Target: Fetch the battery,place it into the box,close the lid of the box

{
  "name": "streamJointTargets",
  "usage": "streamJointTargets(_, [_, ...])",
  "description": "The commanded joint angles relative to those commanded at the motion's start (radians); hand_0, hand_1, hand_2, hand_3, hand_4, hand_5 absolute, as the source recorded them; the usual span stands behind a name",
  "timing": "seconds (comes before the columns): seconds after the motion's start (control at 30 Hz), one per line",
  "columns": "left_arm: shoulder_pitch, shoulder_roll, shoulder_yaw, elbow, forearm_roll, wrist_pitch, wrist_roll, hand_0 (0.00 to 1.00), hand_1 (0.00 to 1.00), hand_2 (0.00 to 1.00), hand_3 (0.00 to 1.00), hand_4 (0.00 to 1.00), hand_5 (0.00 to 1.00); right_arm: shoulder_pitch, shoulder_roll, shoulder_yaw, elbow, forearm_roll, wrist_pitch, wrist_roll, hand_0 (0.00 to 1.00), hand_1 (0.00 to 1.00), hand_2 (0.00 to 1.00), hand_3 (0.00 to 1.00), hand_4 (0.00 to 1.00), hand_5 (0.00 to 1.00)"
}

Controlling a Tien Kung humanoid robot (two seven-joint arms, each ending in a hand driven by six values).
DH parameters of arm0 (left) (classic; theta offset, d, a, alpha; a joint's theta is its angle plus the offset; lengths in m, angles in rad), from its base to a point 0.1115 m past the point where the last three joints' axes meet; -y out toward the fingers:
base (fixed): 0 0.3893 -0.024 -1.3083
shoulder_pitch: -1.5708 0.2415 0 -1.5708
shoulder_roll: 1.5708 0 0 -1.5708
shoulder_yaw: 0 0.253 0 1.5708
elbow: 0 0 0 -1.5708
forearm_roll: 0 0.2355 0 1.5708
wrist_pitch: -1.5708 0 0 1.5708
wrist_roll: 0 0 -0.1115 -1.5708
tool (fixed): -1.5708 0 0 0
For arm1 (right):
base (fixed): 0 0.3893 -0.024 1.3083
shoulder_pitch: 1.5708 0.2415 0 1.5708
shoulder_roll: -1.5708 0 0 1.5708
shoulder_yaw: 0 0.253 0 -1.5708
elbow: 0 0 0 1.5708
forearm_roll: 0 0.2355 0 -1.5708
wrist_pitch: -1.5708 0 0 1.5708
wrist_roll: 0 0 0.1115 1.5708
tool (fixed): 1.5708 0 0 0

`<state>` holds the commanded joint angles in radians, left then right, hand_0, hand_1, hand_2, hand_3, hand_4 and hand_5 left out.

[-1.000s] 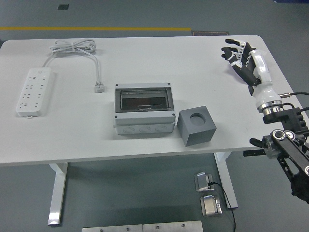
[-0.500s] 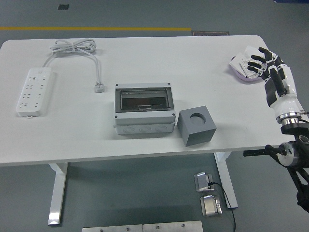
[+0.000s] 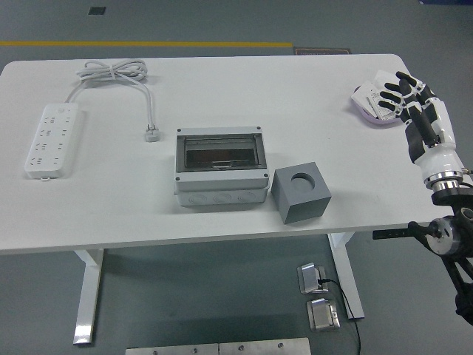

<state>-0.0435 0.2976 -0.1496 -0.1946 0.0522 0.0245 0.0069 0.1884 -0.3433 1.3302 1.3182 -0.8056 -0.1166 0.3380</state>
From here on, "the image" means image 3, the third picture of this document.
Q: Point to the open silver floor socket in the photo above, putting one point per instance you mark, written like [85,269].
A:
[310,277]
[323,314]

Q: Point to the grey block with round hole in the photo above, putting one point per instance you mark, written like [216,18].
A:
[303,211]

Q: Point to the clear plastic packet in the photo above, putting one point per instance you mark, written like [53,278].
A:
[384,78]

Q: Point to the dark floor sign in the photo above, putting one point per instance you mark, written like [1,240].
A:
[321,51]

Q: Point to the white power strip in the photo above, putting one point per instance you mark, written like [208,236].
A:
[51,140]

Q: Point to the purple shallow tray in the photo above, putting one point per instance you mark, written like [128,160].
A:
[369,120]

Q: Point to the white table leg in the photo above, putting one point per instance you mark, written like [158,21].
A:
[88,296]
[347,277]

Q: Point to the plain white packet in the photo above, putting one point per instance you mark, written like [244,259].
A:
[362,95]

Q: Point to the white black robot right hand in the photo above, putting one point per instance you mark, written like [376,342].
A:
[438,155]

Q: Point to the grey metal plate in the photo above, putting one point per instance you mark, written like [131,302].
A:
[171,350]
[264,347]

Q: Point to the white printed packet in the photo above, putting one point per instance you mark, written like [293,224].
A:
[375,105]

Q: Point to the grey junction box with lid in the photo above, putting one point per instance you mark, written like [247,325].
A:
[221,185]

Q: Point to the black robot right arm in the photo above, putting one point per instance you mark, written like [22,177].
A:
[451,229]

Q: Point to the dark square floor hatch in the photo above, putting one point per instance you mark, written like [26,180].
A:
[97,10]

